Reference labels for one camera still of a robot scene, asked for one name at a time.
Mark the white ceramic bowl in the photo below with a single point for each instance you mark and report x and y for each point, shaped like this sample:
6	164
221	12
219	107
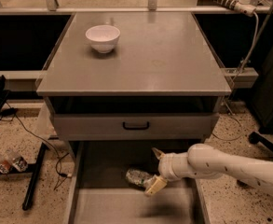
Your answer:
103	38

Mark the black floor stand leg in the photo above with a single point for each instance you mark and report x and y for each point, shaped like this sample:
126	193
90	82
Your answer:
34	170

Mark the grey open middle drawer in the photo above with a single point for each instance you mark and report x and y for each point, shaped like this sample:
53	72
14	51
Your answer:
100	193

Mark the grey top drawer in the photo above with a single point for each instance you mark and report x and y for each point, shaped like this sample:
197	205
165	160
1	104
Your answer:
83	127

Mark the plastic bottle orange label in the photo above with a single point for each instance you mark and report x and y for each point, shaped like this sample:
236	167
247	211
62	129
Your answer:
5	167

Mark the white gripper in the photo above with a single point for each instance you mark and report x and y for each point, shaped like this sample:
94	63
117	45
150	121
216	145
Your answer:
168	167

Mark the crushed 7up can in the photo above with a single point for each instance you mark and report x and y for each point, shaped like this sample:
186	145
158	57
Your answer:
139	178

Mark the plastic bottle white label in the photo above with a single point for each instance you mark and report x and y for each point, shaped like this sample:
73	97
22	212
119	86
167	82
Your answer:
16	160

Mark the white power strip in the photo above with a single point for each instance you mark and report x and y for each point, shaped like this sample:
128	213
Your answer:
242	6

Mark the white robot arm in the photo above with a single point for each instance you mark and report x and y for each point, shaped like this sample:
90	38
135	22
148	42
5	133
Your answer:
202	161

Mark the grey drawer cabinet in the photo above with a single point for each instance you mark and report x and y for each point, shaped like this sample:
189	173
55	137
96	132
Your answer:
160	65

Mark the black drawer handle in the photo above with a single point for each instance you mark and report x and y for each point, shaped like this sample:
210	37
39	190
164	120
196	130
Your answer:
135	126

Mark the black office chair base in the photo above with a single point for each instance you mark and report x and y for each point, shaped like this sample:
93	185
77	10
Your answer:
255	138

